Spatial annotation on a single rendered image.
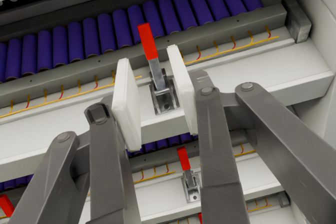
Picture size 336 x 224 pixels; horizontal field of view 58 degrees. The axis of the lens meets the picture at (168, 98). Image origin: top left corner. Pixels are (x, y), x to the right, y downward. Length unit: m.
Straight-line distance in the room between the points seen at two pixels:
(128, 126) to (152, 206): 0.35
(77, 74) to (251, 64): 0.20
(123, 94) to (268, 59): 0.23
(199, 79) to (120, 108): 0.05
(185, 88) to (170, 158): 0.34
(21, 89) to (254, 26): 0.27
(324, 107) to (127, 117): 0.29
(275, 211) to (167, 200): 0.27
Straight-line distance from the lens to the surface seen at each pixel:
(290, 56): 0.37
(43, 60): 0.40
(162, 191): 0.50
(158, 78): 0.31
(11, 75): 0.41
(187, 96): 0.15
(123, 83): 0.18
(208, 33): 0.35
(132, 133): 0.16
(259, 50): 0.36
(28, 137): 0.37
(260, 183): 0.50
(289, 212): 0.69
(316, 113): 0.43
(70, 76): 0.36
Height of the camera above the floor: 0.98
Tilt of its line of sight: 42 degrees down
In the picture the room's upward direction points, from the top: 17 degrees counter-clockwise
